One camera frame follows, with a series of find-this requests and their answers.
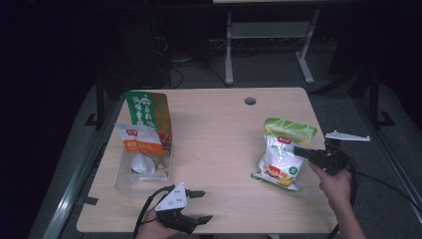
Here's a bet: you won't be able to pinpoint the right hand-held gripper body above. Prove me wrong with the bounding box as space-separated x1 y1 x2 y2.
310 129 371 177

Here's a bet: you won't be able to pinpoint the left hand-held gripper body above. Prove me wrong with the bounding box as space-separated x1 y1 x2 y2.
153 181 200 235

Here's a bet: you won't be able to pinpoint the green and white powder packet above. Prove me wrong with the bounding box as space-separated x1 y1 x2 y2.
250 117 318 192

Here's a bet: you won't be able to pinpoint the clear plastic container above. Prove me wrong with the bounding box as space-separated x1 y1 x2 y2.
113 132 173 199

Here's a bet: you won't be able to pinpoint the orange and white clear packet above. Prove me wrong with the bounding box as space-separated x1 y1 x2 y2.
113 122 165 175

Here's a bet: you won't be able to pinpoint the green and gold sauce packet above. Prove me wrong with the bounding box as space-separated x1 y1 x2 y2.
122 91 173 153

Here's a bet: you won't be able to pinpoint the person's right hand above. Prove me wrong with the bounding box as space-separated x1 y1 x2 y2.
308 162 353 209

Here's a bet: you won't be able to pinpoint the person's left hand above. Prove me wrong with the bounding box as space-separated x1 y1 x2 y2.
133 208 183 239

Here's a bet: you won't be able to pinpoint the black metal stand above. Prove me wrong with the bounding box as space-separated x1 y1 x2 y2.
367 69 396 129
84 75 107 129

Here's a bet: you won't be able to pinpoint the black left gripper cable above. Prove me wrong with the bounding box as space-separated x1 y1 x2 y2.
132 184 175 239

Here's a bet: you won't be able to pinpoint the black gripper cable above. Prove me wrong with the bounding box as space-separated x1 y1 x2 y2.
132 184 175 239
332 153 422 239

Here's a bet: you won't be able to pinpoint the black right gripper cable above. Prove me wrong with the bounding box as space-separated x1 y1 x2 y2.
332 153 422 239

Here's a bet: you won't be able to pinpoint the metal floor rail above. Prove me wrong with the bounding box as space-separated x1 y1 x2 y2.
351 96 422 223
41 99 122 239

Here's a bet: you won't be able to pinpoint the black floor cables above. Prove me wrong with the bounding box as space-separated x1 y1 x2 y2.
155 33 231 90

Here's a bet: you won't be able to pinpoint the white metal table frame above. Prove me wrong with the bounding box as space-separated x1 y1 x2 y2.
224 9 321 87

